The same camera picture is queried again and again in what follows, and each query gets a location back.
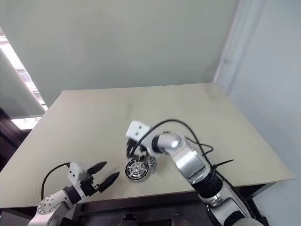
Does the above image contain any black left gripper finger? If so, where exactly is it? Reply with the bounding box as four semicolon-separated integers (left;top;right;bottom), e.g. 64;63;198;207
87;161;108;176
98;171;120;194

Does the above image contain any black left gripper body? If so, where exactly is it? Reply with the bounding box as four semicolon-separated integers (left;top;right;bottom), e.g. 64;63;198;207
79;171;101;198

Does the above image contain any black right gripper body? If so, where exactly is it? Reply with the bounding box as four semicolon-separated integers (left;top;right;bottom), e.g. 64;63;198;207
135;141;149;158

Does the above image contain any grey motor cover with circuit board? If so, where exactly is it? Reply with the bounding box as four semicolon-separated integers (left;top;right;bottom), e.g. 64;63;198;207
125;159;150;181

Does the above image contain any grey motor base with copper windings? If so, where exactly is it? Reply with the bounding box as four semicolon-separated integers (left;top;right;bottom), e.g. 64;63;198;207
126;157;158;184

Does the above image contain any dark rounded shape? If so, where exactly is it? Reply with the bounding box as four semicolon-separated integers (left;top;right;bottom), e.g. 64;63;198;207
122;212;140;222

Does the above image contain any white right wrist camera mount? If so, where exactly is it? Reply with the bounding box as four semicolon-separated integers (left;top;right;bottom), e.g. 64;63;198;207
125;120;156;157

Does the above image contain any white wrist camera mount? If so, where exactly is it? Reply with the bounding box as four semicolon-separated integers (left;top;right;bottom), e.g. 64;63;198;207
125;120;156;157
67;162;87;200

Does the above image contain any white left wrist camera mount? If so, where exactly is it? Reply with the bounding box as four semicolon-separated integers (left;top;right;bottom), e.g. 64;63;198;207
67;162;87;200

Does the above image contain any black table frame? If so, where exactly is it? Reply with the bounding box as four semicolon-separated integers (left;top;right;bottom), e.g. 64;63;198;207
75;183;280;215

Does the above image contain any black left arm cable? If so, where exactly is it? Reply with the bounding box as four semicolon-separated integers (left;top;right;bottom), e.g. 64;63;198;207
40;162;71;201

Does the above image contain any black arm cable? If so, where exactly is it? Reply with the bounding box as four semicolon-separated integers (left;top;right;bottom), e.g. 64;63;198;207
40;162;71;201
128;119;236;189

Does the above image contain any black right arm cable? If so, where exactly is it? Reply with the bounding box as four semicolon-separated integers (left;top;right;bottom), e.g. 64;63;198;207
128;119;236;189

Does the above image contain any black cable tie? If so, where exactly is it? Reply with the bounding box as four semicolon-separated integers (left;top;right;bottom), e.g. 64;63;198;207
210;159;234;171

